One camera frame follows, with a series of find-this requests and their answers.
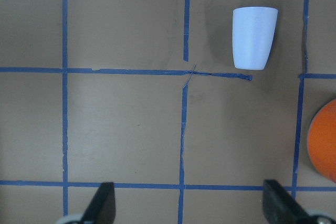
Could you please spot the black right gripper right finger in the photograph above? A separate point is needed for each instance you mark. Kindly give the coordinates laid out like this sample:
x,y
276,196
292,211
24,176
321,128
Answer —
x,y
280,207

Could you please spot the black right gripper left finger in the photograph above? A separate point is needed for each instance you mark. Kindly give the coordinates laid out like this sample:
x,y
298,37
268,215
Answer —
x,y
102,208

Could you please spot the light blue plastic cup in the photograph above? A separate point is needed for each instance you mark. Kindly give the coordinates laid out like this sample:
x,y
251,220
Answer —
x,y
252,36

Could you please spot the large orange can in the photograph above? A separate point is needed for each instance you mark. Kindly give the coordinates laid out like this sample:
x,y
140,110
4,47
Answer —
x,y
321,141

